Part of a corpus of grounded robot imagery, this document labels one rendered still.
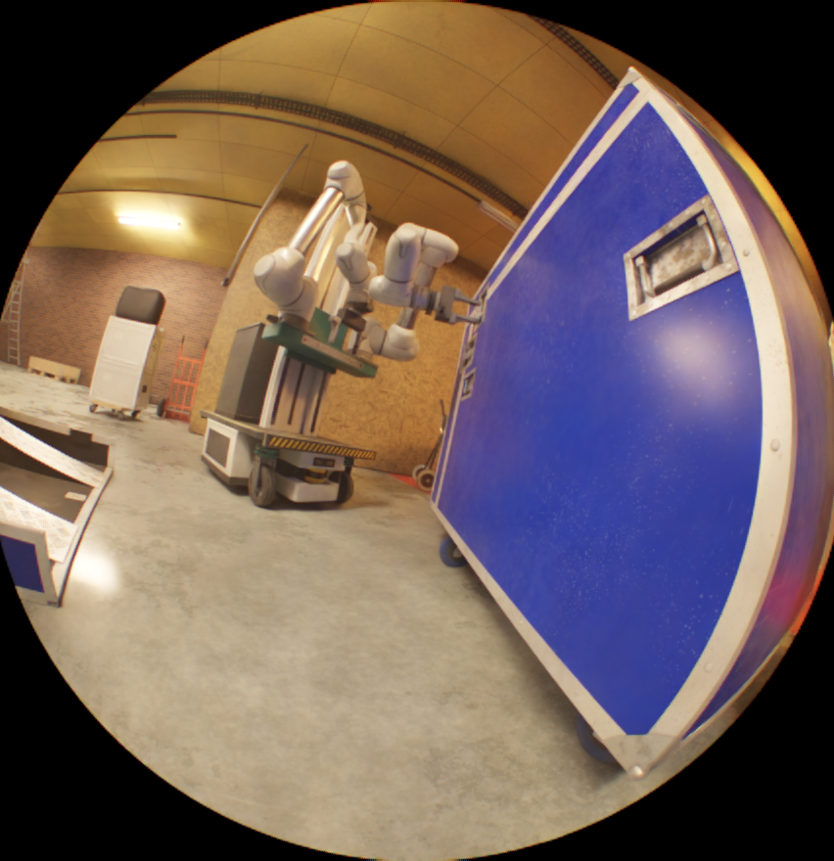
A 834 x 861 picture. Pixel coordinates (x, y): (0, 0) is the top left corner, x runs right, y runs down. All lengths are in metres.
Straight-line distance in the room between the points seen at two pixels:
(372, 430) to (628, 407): 3.22
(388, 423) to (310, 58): 4.00
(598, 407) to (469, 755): 0.49
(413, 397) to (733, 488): 3.52
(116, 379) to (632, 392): 3.46
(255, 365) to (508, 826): 1.74
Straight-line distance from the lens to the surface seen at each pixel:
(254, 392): 1.61
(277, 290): 1.23
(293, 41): 3.30
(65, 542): 0.84
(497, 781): 0.48
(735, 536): 0.25
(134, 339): 3.37
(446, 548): 1.04
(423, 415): 3.68
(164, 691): 0.51
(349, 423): 3.35
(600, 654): 0.33
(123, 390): 3.33
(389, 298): 1.05
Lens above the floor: 0.40
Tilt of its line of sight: 3 degrees up
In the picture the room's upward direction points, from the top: 12 degrees clockwise
